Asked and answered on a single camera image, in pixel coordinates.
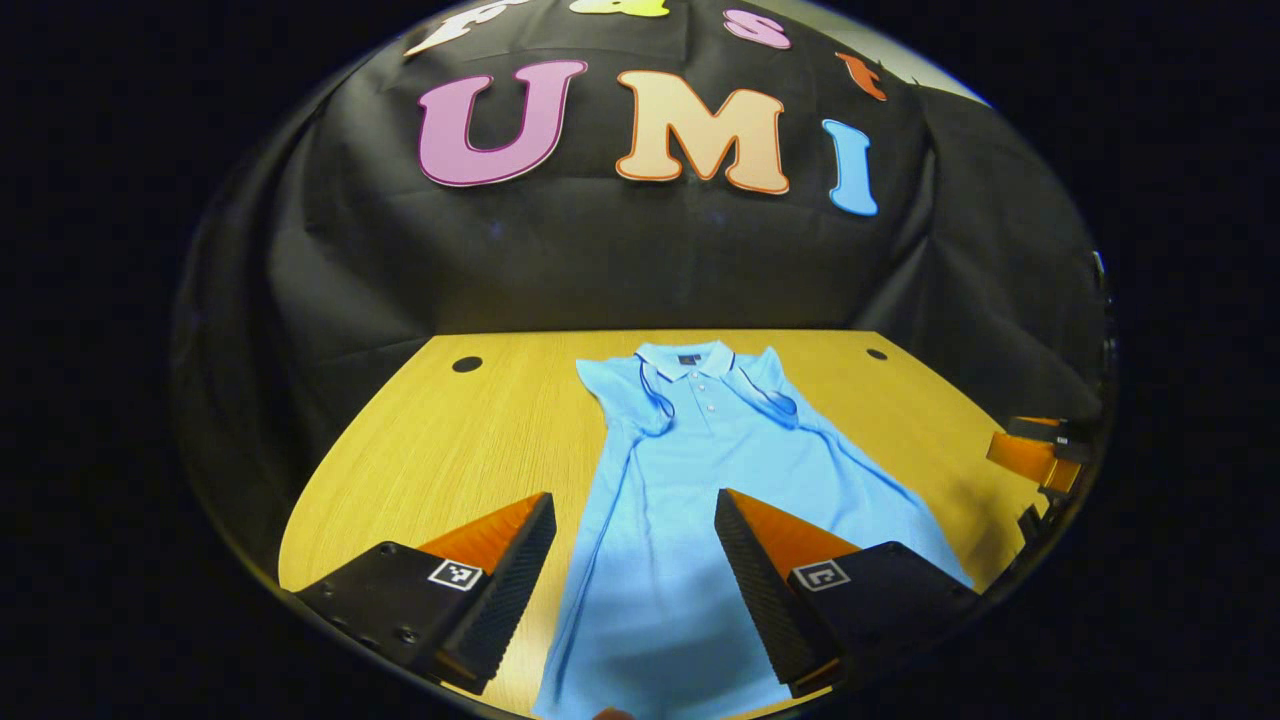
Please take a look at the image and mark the black backdrop cloth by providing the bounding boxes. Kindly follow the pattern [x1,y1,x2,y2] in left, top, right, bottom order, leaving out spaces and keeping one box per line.
[170,0,1111,571]

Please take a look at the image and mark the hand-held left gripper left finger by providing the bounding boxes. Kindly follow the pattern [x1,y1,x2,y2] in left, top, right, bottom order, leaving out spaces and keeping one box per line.
[290,492,558,696]

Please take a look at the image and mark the light blue polo T-shirt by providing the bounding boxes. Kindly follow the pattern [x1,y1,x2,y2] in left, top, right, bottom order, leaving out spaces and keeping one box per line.
[530,340,973,720]

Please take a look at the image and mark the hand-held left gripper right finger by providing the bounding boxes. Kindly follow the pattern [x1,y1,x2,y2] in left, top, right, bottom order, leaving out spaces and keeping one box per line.
[714,488,986,699]

